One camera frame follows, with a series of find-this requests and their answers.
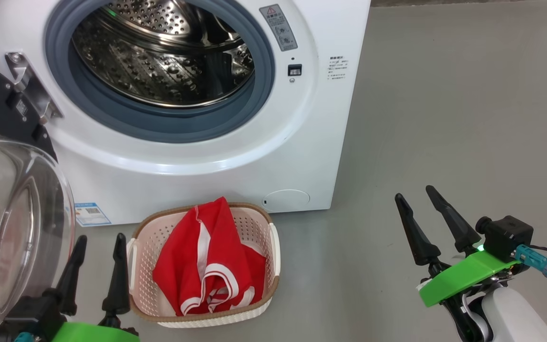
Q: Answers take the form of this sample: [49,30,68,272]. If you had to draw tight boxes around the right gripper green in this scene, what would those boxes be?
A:
[395,185,523,342]

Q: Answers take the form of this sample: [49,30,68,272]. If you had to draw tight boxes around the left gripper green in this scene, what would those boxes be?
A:
[50,233,141,342]

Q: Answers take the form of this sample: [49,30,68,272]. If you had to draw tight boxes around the red white sports shirt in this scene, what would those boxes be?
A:
[152,196,261,317]

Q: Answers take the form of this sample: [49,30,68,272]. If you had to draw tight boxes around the red sports shorts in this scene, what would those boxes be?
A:
[243,245,268,297]

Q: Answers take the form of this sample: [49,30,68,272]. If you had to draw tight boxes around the cream perforated laundry basket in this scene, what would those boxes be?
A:
[126,202,281,329]

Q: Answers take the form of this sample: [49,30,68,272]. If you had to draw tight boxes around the white front-load washing machine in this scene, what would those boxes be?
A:
[0,0,371,226]

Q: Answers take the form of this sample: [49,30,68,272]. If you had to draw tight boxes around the blue energy label sticker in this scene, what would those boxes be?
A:
[74,202,113,227]

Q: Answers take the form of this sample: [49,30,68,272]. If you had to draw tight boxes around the grey warning sticker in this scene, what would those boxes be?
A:
[259,4,299,52]

